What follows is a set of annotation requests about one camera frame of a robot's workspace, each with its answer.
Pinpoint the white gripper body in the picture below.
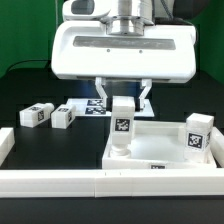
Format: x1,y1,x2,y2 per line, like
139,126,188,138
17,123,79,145
51,21,196,83

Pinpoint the white fence block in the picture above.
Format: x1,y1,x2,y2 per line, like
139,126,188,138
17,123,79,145
0,127,15,166
211,127,224,160

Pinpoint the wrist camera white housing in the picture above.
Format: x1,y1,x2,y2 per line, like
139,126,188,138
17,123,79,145
62,0,112,21

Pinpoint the white square table top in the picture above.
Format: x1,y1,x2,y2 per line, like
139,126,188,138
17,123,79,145
102,120,216,169

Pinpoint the white marker tag sheet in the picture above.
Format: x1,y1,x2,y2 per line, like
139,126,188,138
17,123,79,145
67,98,154,117

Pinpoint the white left fence block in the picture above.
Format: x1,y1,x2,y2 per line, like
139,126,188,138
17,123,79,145
0,127,15,166

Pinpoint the white right fence block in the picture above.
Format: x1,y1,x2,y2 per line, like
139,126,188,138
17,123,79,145
211,127,224,160

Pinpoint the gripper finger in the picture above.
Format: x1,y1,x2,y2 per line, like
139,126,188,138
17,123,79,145
95,77,108,108
138,79,152,110

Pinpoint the black cable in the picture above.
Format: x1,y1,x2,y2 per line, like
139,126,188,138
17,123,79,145
4,59,54,75

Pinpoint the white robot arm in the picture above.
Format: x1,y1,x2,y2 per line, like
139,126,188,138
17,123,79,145
51,0,211,110

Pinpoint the white front fence bar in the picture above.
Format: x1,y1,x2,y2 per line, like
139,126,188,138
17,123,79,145
0,168,224,198

